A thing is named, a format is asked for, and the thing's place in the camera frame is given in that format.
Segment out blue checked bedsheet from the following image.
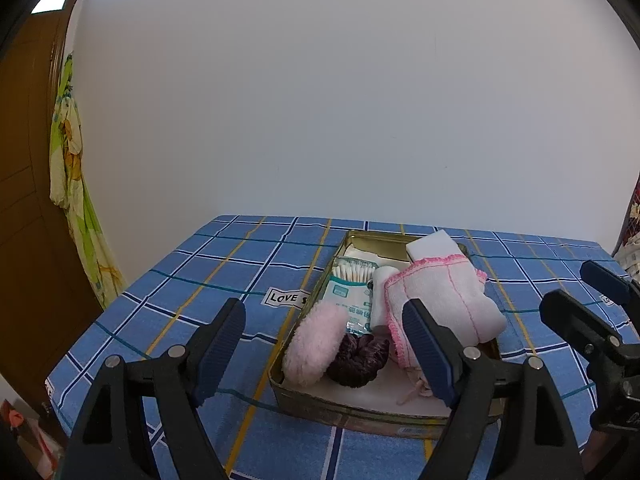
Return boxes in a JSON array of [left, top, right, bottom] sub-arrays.
[[45, 215, 626, 480]]

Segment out green floral cloth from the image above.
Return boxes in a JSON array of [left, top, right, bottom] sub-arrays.
[[49, 52, 125, 311]]

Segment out dark purple scrunchie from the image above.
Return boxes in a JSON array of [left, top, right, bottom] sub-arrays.
[[326, 332, 391, 388]]

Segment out red white plastic bag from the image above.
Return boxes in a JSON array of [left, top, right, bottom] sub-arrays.
[[0, 400, 66, 476]]

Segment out white towel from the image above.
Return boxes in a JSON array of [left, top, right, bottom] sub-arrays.
[[370, 266, 401, 333]]

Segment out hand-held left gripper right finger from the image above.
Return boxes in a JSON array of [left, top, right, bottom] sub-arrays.
[[401, 297, 586, 480]]

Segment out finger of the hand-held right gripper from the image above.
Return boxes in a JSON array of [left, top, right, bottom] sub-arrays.
[[580, 260, 640, 307], [539, 289, 640, 396]]

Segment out white cloth with pink trim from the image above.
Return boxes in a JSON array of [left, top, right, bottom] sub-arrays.
[[382, 254, 507, 368]]

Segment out person's right forearm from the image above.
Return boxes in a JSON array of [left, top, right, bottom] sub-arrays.
[[582, 430, 618, 480]]

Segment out plaid hanging clothes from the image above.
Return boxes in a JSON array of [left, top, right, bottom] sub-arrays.
[[612, 180, 640, 256]]

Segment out wooden door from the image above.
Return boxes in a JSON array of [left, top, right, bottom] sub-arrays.
[[0, 0, 126, 411]]

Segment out white paper liner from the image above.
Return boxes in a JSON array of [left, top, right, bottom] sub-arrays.
[[310, 242, 451, 418]]

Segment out white sponge block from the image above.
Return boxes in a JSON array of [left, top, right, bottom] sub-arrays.
[[405, 232, 463, 265]]

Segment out pink fluffy puff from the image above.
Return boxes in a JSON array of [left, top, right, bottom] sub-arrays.
[[282, 304, 349, 388]]

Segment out pink drawstring pouch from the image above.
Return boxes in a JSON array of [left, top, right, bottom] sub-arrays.
[[395, 365, 443, 407]]

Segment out cotton swab packet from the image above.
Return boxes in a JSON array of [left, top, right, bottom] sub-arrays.
[[320, 256, 378, 335]]

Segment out gold tin box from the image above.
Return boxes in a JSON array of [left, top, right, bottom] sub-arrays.
[[267, 230, 502, 440]]

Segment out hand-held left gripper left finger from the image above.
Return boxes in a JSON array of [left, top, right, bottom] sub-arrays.
[[59, 297, 247, 480]]

